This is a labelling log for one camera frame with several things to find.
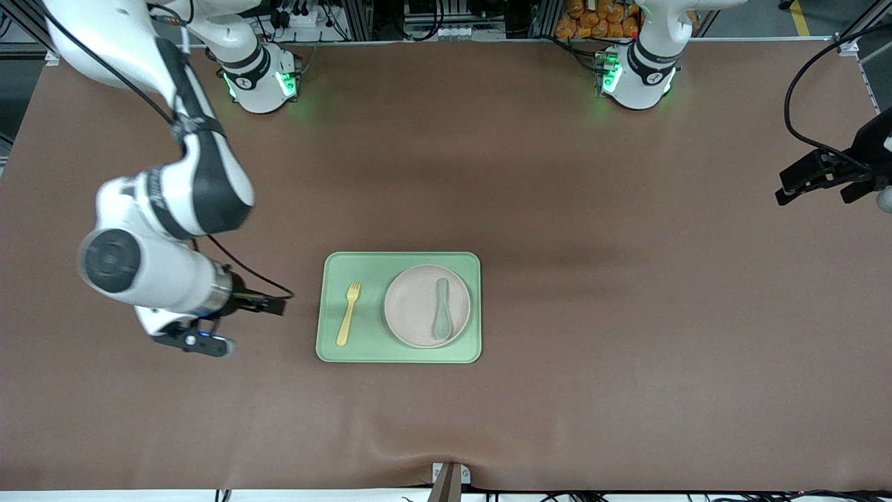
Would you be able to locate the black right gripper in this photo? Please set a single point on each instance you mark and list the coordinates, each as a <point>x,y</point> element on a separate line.
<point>239,295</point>

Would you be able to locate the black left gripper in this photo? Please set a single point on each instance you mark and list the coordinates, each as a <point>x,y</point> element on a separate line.
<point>872,152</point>

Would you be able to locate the yellow plastic fork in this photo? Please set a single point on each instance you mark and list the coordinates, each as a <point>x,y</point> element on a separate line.
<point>346,317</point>

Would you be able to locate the round beige plate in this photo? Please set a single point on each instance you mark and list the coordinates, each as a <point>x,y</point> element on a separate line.
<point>411,307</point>

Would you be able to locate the green plastic spoon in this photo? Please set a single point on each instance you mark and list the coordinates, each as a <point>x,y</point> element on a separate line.
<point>442,321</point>

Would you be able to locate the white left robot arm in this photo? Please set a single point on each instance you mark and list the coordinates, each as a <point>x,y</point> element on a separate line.
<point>637,77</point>

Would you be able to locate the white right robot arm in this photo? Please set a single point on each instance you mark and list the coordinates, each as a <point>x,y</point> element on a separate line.
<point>153,272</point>

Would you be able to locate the light green rectangular tray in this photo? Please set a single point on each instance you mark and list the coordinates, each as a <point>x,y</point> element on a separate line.
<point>369,341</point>

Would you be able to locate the brown table cover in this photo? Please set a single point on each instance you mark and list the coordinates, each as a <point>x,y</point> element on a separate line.
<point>174,418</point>

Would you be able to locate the grey table edge clamp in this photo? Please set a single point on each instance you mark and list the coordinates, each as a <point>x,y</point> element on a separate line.
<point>450,481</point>

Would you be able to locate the pile of orange items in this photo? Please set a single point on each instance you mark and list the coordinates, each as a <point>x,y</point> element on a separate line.
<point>592,21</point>

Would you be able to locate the white power strip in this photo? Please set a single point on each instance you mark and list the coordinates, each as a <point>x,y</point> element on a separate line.
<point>303,17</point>

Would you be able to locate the white terminal block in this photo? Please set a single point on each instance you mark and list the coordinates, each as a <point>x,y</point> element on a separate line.
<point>450,32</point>

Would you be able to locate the aluminium corner bracket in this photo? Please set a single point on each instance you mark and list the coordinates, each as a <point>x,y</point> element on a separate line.
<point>847,47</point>
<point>52,57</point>

